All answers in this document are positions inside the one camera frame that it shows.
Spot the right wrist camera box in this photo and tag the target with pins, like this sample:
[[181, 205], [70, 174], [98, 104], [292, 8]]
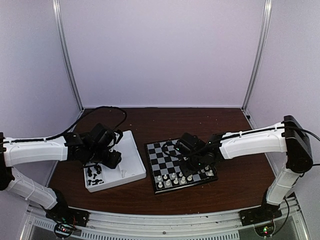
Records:
[[188, 144]]

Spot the right aluminium frame post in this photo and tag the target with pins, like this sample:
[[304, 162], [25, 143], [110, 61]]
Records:
[[264, 30]]

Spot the black white chess board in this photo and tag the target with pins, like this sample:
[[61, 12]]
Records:
[[161, 161]]

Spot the black chess pieces pile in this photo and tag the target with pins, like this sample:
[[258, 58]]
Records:
[[93, 175]]

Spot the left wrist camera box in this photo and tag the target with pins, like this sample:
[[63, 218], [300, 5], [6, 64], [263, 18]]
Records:
[[102, 136]]

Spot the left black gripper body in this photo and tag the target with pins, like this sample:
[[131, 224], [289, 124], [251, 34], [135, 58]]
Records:
[[97, 156]]

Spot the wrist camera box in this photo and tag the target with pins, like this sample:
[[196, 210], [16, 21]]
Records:
[[188, 144], [102, 136]]

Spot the left controller circuit board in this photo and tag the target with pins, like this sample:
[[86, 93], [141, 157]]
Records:
[[63, 230]]

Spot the white chess pieces pile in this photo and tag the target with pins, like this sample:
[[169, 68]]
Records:
[[123, 173]]

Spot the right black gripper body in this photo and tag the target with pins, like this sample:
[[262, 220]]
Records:
[[196, 166]]

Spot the aluminium frame post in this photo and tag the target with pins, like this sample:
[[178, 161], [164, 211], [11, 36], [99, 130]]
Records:
[[65, 53], [264, 30]]

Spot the front aluminium rail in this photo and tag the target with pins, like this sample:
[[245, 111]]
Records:
[[224, 225]]

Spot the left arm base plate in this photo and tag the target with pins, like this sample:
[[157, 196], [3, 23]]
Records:
[[73, 217]]

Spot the left aluminium frame post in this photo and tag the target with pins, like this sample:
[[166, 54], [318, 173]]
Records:
[[65, 53]]

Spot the controller circuit board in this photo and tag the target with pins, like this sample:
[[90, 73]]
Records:
[[63, 230], [264, 230]]

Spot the right controller circuit board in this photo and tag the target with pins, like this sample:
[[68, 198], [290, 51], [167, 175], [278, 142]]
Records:
[[264, 230]]

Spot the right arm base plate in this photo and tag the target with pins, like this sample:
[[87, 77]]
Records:
[[258, 215]]

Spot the white king piece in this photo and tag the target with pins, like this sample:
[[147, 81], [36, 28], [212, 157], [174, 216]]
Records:
[[190, 178]]

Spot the white bishop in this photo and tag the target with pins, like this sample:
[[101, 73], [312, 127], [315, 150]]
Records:
[[175, 182]]

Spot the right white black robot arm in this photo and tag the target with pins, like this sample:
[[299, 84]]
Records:
[[286, 138]]

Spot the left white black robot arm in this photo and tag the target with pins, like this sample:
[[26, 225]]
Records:
[[19, 151]]

